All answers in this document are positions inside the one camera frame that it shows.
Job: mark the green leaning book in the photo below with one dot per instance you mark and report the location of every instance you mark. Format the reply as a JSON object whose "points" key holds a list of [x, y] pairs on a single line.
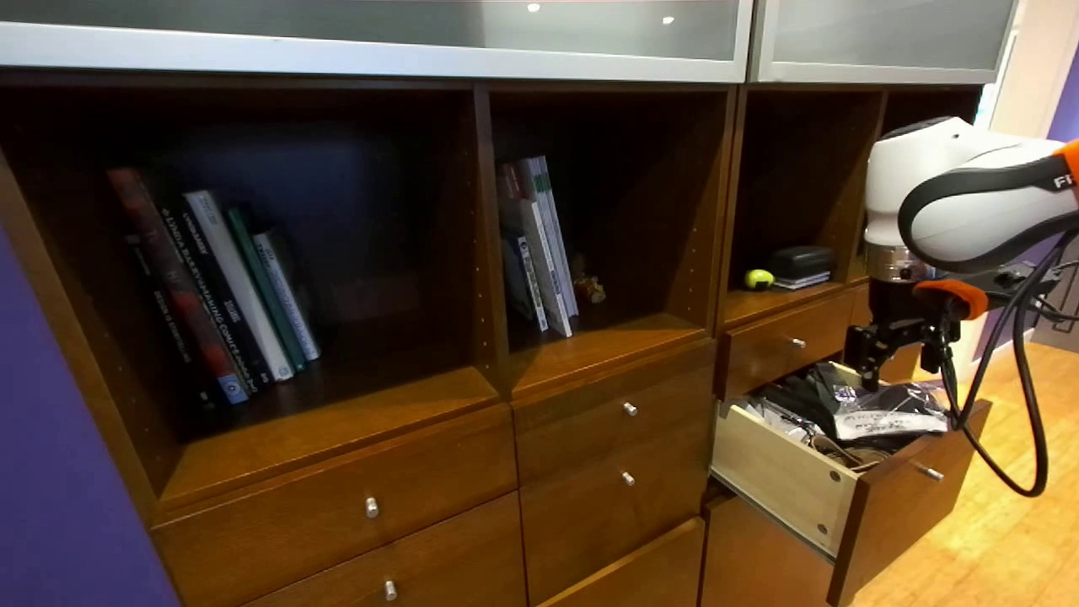
{"points": [[265, 282]]}

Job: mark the dark book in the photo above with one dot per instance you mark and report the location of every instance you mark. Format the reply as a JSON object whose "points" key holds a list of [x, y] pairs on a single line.
{"points": [[513, 259]]}

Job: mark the closed wooden drawer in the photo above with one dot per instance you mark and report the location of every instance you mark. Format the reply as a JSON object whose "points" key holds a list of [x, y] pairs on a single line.
{"points": [[449, 560], [764, 348], [585, 516], [281, 506], [585, 424]]}

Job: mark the small black box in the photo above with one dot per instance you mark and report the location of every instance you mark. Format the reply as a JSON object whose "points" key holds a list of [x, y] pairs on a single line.
{"points": [[800, 262]]}

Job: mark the small brown figurine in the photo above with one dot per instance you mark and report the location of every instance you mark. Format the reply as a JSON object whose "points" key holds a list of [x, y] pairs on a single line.
{"points": [[589, 288]]}

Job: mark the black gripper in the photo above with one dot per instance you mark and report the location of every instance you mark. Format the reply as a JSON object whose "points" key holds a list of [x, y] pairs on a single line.
{"points": [[898, 316]]}

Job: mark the books in left shelf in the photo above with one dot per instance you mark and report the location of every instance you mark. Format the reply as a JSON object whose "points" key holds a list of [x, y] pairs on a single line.
{"points": [[179, 290]]}

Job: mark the pale blue leaning book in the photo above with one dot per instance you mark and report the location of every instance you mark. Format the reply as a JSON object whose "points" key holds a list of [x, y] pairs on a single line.
{"points": [[286, 299]]}

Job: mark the small yellow green object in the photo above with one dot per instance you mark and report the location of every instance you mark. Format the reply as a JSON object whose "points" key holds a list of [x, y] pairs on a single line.
{"points": [[759, 277]]}

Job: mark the flat white item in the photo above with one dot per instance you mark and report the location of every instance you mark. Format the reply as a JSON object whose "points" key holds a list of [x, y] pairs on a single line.
{"points": [[808, 284]]}

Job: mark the wooden drawer with cream sides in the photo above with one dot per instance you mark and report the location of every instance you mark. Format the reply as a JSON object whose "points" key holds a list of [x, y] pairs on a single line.
{"points": [[786, 483]]}

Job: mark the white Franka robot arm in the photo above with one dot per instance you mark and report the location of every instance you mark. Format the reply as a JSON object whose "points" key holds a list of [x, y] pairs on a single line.
{"points": [[946, 171]]}

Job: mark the clear plastic bag with label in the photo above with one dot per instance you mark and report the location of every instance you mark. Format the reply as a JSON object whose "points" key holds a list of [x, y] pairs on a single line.
{"points": [[888, 424]]}

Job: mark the brown wooden shelf cabinet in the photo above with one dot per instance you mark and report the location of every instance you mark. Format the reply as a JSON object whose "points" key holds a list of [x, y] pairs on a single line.
{"points": [[339, 424]]}

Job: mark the black leaning book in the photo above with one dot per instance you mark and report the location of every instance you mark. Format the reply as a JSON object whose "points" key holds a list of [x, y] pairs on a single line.
{"points": [[208, 282]]}

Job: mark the white leaning book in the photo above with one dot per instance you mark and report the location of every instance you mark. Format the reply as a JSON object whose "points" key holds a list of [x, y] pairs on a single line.
{"points": [[236, 282]]}

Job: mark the grey white book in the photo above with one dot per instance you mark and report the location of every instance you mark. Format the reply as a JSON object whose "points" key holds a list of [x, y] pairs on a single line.
{"points": [[542, 282]]}

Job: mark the frosted glass cabinet door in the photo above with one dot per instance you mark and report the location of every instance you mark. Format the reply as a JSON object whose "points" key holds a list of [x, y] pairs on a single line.
{"points": [[339, 28], [876, 35]]}

